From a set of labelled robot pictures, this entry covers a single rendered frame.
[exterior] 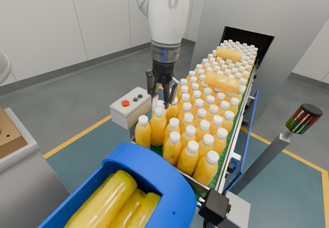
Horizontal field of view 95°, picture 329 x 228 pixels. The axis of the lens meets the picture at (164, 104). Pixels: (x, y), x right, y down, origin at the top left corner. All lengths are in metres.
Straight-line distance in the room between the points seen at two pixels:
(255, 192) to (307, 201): 0.50
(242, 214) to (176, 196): 0.47
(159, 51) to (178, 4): 0.12
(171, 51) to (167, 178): 0.33
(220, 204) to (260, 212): 1.30
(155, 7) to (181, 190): 0.43
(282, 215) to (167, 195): 1.72
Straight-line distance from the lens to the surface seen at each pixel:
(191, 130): 0.61
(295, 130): 0.74
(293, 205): 2.14
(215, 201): 0.62
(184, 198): 0.40
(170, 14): 0.42
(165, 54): 0.46
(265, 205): 1.96
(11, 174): 0.90
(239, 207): 0.82
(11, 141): 0.79
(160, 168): 0.37
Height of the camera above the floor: 1.56
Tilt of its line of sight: 40 degrees down
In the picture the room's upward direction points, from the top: 7 degrees clockwise
